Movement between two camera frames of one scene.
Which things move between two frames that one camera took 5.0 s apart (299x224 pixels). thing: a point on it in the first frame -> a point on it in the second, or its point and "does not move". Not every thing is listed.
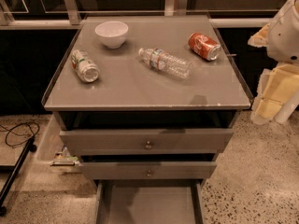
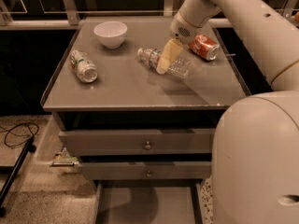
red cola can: [205, 46] does not move
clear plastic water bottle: [163, 61] does not move
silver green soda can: [86, 69] does not move
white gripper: [286, 36] -> [183, 31]
